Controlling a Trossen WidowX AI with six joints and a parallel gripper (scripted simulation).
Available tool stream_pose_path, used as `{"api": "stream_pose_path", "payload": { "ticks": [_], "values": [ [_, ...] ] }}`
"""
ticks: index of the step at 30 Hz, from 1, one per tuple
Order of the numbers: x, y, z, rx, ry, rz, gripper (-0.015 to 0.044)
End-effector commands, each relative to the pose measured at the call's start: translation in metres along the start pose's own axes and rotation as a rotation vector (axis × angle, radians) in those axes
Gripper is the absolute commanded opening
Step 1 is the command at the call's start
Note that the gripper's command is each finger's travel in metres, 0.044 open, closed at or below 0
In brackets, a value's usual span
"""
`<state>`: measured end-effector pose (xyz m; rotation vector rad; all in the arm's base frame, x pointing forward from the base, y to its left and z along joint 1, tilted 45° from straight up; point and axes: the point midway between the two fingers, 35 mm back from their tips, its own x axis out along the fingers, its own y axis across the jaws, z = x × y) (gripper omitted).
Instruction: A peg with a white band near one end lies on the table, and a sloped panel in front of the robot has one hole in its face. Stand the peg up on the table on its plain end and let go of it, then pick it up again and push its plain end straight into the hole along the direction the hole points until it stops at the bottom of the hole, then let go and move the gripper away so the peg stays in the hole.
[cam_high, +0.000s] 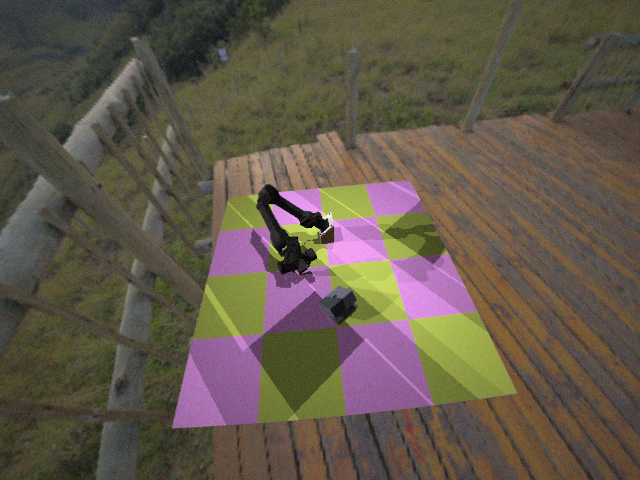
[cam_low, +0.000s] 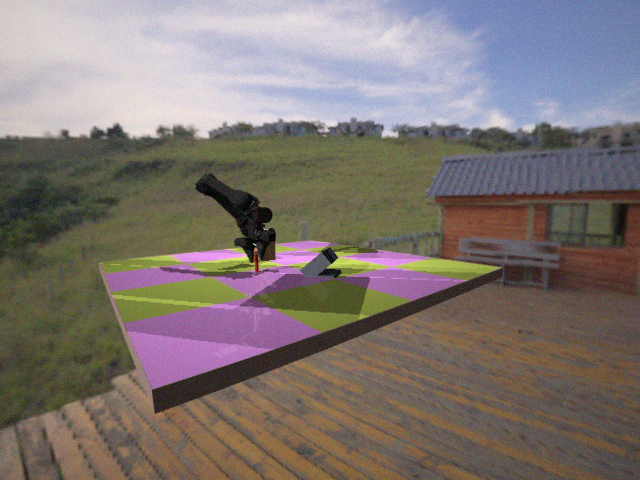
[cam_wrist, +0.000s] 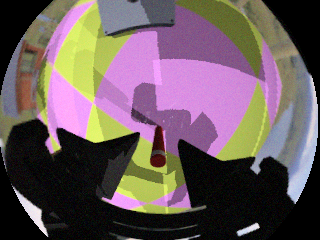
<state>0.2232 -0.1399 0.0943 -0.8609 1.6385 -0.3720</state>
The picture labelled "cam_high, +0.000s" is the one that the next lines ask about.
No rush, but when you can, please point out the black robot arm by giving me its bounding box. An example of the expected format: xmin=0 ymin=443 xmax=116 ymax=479
xmin=256 ymin=184 xmax=329 ymax=274

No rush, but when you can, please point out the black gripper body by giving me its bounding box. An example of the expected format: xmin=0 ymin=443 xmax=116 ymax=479
xmin=277 ymin=248 xmax=317 ymax=274

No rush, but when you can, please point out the grey sloped panel with hole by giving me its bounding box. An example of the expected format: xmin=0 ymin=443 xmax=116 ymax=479
xmin=318 ymin=286 xmax=358 ymax=324

